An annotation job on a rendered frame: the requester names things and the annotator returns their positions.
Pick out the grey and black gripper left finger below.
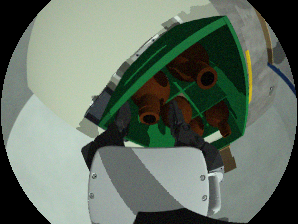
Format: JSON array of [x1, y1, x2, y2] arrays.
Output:
[[81, 101, 131, 171]]

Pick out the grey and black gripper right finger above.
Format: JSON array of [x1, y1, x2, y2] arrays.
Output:
[[168, 100, 218, 173]]

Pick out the green plastic crate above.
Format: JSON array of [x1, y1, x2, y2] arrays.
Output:
[[98, 16, 249, 150]]

